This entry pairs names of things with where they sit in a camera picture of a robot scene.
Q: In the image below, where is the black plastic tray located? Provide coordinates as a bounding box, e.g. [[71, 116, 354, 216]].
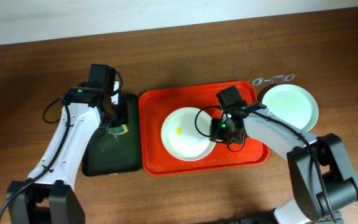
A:
[[82, 93, 142, 177]]

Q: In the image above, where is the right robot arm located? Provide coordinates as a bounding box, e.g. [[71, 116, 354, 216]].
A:
[[209, 86, 358, 224]]

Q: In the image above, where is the green and yellow sponge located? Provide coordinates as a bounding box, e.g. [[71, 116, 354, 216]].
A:
[[108, 124, 129, 135]]

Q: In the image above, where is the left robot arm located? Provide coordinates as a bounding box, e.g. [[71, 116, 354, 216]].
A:
[[0, 64, 127, 223]]

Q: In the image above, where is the yellow stain on white plate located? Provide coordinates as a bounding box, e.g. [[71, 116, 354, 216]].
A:
[[175, 127, 181, 135]]

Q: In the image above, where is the white plate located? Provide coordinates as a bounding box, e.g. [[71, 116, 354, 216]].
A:
[[161, 107, 216, 162]]

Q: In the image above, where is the light green plate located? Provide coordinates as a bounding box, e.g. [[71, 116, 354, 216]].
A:
[[257, 84, 319, 131]]

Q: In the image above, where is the red plastic tray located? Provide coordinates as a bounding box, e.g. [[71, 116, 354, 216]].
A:
[[139, 81, 269, 176]]

